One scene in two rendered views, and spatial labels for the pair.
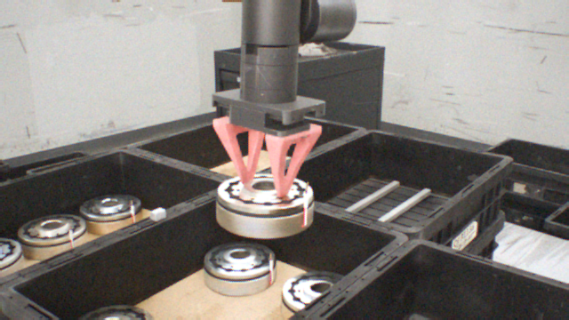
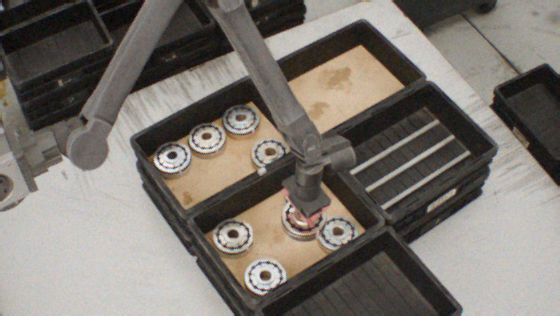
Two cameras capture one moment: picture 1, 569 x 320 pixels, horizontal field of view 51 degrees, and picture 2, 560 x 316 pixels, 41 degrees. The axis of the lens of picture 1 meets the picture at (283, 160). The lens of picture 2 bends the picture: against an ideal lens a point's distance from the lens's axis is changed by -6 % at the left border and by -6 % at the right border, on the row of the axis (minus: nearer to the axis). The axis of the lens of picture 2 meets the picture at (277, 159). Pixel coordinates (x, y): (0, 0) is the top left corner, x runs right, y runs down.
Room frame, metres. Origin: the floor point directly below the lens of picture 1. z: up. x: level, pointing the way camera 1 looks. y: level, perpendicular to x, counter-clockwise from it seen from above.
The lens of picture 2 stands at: (-0.36, -0.22, 2.59)
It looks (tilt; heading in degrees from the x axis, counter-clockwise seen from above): 54 degrees down; 18
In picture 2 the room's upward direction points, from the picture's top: 1 degrees counter-clockwise
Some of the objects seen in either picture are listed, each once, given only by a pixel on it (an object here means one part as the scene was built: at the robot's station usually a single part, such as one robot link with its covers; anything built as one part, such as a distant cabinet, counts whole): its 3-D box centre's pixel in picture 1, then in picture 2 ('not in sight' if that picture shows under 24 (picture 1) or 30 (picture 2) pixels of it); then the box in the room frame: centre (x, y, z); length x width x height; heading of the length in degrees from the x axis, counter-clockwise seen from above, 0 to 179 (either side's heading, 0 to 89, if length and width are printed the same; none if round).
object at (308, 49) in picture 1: (310, 48); not in sight; (2.65, -0.12, 0.88); 0.29 x 0.22 x 0.03; 136
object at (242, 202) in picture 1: (265, 192); (304, 216); (0.58, 0.02, 1.03); 0.10 x 0.10 x 0.01
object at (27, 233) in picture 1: (52, 228); (206, 137); (0.85, 0.37, 0.86); 0.10 x 0.10 x 0.01
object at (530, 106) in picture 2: not in sight; (545, 127); (1.70, -0.66, 0.26); 0.40 x 0.30 x 0.23; 46
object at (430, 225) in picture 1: (386, 176); (410, 147); (0.93, -0.17, 0.92); 0.40 x 0.30 x 0.02; 142
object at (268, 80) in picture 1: (268, 79); (307, 186); (0.58, 0.01, 1.15); 0.10 x 0.07 x 0.07; 51
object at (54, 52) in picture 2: not in sight; (64, 79); (1.31, 1.17, 0.37); 0.40 x 0.30 x 0.45; 136
